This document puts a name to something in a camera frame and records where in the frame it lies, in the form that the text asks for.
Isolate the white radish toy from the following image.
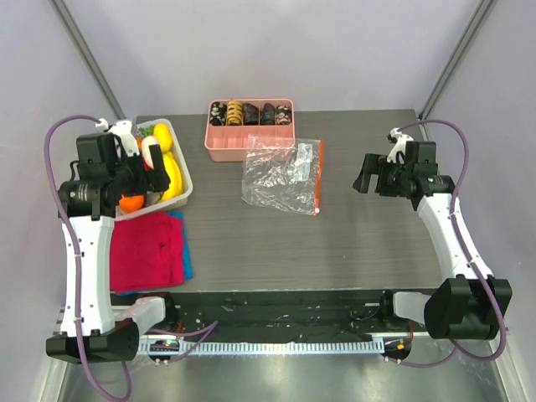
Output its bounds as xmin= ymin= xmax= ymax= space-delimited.
xmin=140 ymin=136 xmax=161 ymax=169

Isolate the orange fruit toy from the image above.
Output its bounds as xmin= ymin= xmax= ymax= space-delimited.
xmin=119 ymin=195 xmax=145 ymax=214

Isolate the clear zip top bag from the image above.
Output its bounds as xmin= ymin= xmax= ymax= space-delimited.
xmin=241 ymin=138 xmax=324 ymax=215

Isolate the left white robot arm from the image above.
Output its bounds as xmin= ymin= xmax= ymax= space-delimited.
xmin=45 ymin=131 xmax=178 ymax=363

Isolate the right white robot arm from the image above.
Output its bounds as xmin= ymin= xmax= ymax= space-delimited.
xmin=353 ymin=137 xmax=513 ymax=340

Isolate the yellow banana toy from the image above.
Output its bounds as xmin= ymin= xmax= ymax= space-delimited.
xmin=161 ymin=152 xmax=184 ymax=202

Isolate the yellow mango toy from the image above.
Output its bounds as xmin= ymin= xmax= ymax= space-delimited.
xmin=152 ymin=122 xmax=173 ymax=153

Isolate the white plastic fruit basket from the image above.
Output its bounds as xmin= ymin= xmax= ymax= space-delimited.
xmin=114 ymin=118 xmax=193 ymax=221

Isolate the pink divided tray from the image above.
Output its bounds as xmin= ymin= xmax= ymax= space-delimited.
xmin=204 ymin=98 xmax=296 ymax=162

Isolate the magenta folded cloth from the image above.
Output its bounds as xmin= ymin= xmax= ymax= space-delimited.
xmin=110 ymin=212 xmax=186 ymax=294

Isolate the black floral sushi roll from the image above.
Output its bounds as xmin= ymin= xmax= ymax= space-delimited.
xmin=209 ymin=101 xmax=227 ymax=126

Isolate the blue folded cloth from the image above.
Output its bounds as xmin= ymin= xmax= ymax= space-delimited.
xmin=167 ymin=211 xmax=193 ymax=281

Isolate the yellow brown sushi roll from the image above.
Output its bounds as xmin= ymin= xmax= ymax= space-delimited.
xmin=226 ymin=100 xmax=244 ymax=126

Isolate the black pink floral roll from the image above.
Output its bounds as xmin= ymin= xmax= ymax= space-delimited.
xmin=275 ymin=105 xmax=292 ymax=126

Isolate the dark purple sushi roll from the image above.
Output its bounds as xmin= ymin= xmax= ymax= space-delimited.
xmin=243 ymin=102 xmax=260 ymax=126

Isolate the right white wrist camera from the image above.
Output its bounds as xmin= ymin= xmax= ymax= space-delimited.
xmin=387 ymin=127 xmax=414 ymax=164

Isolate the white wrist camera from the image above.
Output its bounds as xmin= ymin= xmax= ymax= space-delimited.
xmin=387 ymin=127 xmax=414 ymax=164
xmin=95 ymin=118 xmax=140 ymax=157

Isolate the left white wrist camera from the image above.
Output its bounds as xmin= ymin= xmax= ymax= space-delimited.
xmin=95 ymin=118 xmax=140 ymax=157

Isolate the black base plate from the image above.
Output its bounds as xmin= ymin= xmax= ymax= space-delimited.
xmin=129 ymin=288 xmax=436 ymax=343

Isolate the white slotted cable duct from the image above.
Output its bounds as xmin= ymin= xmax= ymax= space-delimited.
xmin=137 ymin=338 xmax=384 ymax=356

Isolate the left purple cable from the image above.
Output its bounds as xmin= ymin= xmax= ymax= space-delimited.
xmin=44 ymin=116 xmax=133 ymax=399

